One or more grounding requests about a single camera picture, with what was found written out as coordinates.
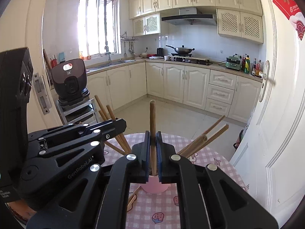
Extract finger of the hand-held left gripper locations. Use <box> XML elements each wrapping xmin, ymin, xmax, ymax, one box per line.
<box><xmin>28</xmin><ymin>119</ymin><xmax>127</xmax><ymax>159</ymax></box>
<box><xmin>17</xmin><ymin>127</ymin><xmax>126</xmax><ymax>206</ymax></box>

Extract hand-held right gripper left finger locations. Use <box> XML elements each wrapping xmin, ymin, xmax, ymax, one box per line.
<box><xmin>26</xmin><ymin>131</ymin><xmax>151</xmax><ymax>229</ymax></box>

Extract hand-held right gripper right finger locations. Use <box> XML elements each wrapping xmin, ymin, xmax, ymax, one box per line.
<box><xmin>156</xmin><ymin>131</ymin><xmax>279</xmax><ymax>229</ymax></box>

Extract pink cup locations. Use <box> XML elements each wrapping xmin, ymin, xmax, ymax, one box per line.
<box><xmin>139</xmin><ymin>175</ymin><xmax>177</xmax><ymax>195</ymax></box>

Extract round brown chopstick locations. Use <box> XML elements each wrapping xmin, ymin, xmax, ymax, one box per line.
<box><xmin>149</xmin><ymin>100</ymin><xmax>158</xmax><ymax>176</ymax></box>

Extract bunch of wooden chopsticks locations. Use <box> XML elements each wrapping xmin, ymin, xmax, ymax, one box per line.
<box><xmin>95</xmin><ymin>95</ymin><xmax>230</xmax><ymax>158</ymax></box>

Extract metal door strike plate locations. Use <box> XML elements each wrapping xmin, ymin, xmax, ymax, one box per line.
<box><xmin>32</xmin><ymin>73</ymin><xmax>52</xmax><ymax>115</ymax></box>

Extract white metal rack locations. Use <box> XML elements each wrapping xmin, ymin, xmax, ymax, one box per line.
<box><xmin>56</xmin><ymin>98</ymin><xmax>100</xmax><ymax>126</ymax></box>

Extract pink checked tablecloth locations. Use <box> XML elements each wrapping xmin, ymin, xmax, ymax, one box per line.
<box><xmin>102</xmin><ymin>133</ymin><xmax>248</xmax><ymax>229</ymax></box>

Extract kitchen sink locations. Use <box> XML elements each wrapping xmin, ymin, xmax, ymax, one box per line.
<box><xmin>89</xmin><ymin>60</ymin><xmax>136</xmax><ymax>68</ymax></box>

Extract wooden cutting board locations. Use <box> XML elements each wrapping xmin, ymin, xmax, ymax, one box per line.
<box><xmin>43</xmin><ymin>49</ymin><xmax>51</xmax><ymax>69</ymax></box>

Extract black rice cooker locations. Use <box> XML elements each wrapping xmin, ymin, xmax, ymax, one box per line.
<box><xmin>51</xmin><ymin>58</ymin><xmax>90</xmax><ymax>103</ymax></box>

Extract cream kitchen base cabinets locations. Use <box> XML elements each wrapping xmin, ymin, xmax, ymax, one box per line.
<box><xmin>84</xmin><ymin>61</ymin><xmax>262</xmax><ymax>123</ymax></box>

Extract kitchen window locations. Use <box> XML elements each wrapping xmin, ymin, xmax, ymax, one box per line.
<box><xmin>79</xmin><ymin>0</ymin><xmax>118</xmax><ymax>58</ymax></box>

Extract gas stove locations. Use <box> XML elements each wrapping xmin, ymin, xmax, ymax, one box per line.
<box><xmin>170</xmin><ymin>54</ymin><xmax>213</xmax><ymax>65</ymax></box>

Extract metal wok with lid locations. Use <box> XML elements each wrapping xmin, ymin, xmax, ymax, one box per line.
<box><xmin>166</xmin><ymin>45</ymin><xmax>195</xmax><ymax>54</ymax></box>

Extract green electric grill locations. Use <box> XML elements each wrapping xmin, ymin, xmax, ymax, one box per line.
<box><xmin>226</xmin><ymin>56</ymin><xmax>242</xmax><ymax>71</ymax></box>

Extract black range hood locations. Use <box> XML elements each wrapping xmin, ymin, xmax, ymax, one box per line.
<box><xmin>161</xmin><ymin>8</ymin><xmax>218</xmax><ymax>26</ymax></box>

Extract white door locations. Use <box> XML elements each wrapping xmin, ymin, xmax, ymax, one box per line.
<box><xmin>229</xmin><ymin>0</ymin><xmax>305</xmax><ymax>220</ymax></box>

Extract red paper door decoration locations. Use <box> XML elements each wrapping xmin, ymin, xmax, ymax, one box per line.
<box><xmin>272</xmin><ymin>0</ymin><xmax>305</xmax><ymax>41</ymax></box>

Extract wall utensil rail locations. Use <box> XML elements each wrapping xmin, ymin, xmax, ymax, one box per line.
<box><xmin>120</xmin><ymin>31</ymin><xmax>139</xmax><ymax>41</ymax></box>

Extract cream lattice wall cabinet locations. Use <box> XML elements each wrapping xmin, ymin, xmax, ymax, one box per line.
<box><xmin>133</xmin><ymin>13</ymin><xmax>161</xmax><ymax>37</ymax></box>
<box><xmin>216</xmin><ymin>9</ymin><xmax>263</xmax><ymax>44</ymax></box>

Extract metal door handle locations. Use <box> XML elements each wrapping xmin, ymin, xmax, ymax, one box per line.
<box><xmin>258</xmin><ymin>61</ymin><xmax>277</xmax><ymax>102</ymax></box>

